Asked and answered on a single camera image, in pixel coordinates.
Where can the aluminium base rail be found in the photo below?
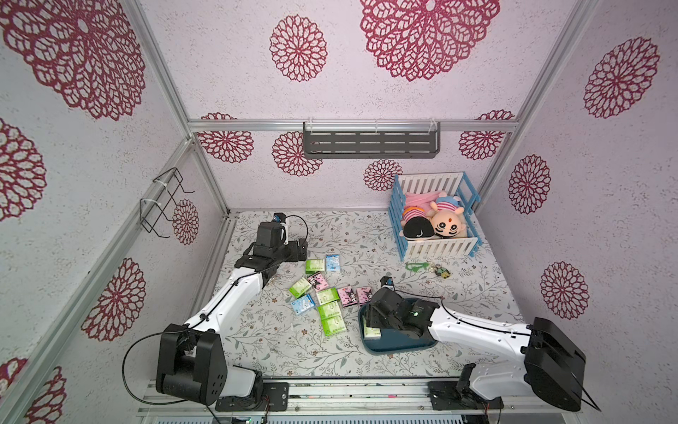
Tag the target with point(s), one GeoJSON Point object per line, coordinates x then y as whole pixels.
{"type": "Point", "coordinates": [352, 400]}

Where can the blue tissue pack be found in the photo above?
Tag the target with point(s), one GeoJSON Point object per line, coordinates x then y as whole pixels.
{"type": "Point", "coordinates": [333, 263]}
{"type": "Point", "coordinates": [303, 304]}

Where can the black wire wall rack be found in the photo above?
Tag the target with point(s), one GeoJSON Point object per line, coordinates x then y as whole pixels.
{"type": "Point", "coordinates": [152, 210]}

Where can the dark teal storage box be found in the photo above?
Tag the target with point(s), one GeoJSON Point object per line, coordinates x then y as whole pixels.
{"type": "Point", "coordinates": [390, 341]}

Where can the black-haired plush doll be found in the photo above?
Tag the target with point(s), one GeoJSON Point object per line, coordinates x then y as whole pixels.
{"type": "Point", "coordinates": [447, 222]}

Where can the green tissue pack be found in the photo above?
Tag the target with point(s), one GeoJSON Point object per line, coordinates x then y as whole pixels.
{"type": "Point", "coordinates": [327, 296]}
{"type": "Point", "coordinates": [370, 333]}
{"type": "Point", "coordinates": [330, 310]}
{"type": "Point", "coordinates": [333, 326]}
{"type": "Point", "coordinates": [313, 266]}
{"type": "Point", "coordinates": [300, 288]}

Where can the grey wall shelf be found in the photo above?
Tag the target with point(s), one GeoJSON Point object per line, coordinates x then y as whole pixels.
{"type": "Point", "coordinates": [372, 144]}

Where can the green tissue pack bottom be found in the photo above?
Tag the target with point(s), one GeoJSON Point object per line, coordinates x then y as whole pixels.
{"type": "Point", "coordinates": [333, 326]}

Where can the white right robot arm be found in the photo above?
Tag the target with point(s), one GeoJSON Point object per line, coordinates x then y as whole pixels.
{"type": "Point", "coordinates": [536, 359]}

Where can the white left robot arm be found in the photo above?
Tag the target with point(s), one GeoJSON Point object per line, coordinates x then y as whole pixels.
{"type": "Point", "coordinates": [192, 365]}

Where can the blue tissue pack left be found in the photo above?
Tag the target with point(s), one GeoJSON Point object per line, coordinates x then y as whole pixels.
{"type": "Point", "coordinates": [303, 304]}

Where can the blue white toy crib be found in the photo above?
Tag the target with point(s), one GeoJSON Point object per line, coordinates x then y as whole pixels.
{"type": "Point", "coordinates": [455, 183]}

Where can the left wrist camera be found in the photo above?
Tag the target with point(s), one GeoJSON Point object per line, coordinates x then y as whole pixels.
{"type": "Point", "coordinates": [280, 217]}

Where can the green carabiner keychain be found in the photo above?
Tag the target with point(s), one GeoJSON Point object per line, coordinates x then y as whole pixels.
{"type": "Point", "coordinates": [416, 267]}

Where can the green tissue pack top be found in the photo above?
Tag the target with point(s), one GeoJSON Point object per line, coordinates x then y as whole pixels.
{"type": "Point", "coordinates": [313, 266]}

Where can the pink plush doll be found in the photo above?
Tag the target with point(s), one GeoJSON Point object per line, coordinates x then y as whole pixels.
{"type": "Point", "coordinates": [422, 202]}

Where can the small figurine keychain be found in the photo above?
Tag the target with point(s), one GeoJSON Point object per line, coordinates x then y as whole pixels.
{"type": "Point", "coordinates": [441, 272]}

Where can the blue tissue pack top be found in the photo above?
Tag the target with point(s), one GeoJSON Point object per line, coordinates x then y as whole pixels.
{"type": "Point", "coordinates": [333, 263]}

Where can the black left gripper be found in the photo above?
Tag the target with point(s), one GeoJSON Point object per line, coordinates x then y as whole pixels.
{"type": "Point", "coordinates": [295, 255]}

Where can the pink kuromi pack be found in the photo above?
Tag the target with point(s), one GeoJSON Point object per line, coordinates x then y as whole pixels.
{"type": "Point", "coordinates": [364, 295]}
{"type": "Point", "coordinates": [318, 282]}
{"type": "Point", "coordinates": [347, 296]}

